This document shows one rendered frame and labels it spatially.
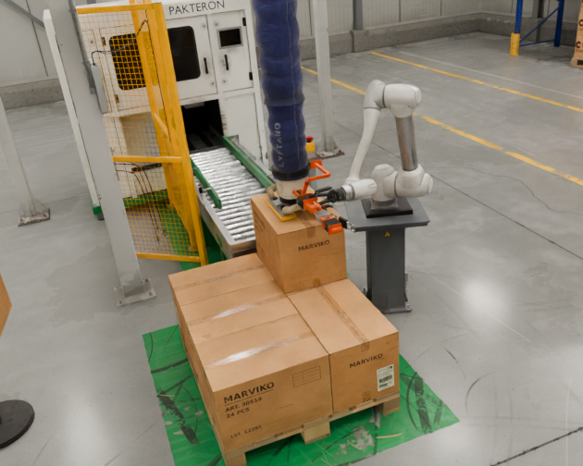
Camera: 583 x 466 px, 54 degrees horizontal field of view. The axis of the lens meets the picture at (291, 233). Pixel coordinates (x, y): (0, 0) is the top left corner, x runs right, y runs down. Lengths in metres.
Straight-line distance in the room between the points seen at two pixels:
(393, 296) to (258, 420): 1.52
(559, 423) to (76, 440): 2.64
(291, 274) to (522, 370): 1.49
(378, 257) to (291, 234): 0.88
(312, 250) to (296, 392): 0.83
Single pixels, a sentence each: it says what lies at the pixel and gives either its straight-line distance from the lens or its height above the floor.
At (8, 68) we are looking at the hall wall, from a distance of 12.36.
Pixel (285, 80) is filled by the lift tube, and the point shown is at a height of 1.73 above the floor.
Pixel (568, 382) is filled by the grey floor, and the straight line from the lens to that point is 3.76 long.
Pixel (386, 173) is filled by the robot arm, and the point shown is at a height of 1.02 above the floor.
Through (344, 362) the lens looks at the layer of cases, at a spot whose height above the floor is 0.46.
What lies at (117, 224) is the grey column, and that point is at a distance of 4.45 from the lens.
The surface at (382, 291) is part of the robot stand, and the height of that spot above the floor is 0.16.
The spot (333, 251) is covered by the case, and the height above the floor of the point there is 0.75.
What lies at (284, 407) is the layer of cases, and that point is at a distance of 3.04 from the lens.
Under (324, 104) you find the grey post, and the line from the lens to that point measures 6.96.
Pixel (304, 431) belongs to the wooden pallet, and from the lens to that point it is 3.20.
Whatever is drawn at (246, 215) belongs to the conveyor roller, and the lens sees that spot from 4.41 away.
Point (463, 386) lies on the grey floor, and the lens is 3.60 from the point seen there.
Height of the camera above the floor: 2.40
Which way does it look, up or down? 27 degrees down
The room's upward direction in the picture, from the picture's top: 6 degrees counter-clockwise
